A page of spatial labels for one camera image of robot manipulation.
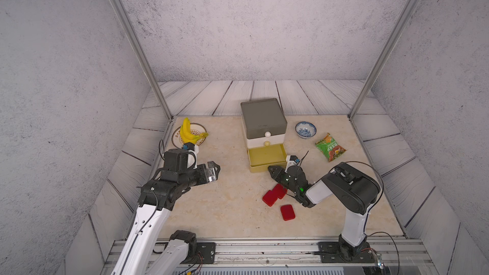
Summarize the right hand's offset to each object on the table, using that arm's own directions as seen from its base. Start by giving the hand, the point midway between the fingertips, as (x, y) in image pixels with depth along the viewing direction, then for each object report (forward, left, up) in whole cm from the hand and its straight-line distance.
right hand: (268, 167), depth 93 cm
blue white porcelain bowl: (+26, -23, -3) cm, 35 cm away
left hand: (-12, +22, +19) cm, 31 cm away
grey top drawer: (+18, +2, +16) cm, 24 cm away
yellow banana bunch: (+19, +44, +3) cm, 48 cm away
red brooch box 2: (-13, 0, -4) cm, 14 cm away
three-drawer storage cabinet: (+6, +4, -2) cm, 8 cm away
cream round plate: (+28, +42, -2) cm, 50 cm away
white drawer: (+11, +1, +7) cm, 13 cm away
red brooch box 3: (-20, -8, -4) cm, 21 cm away
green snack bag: (+11, -32, +1) cm, 34 cm away
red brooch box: (-11, -4, -1) cm, 12 cm away
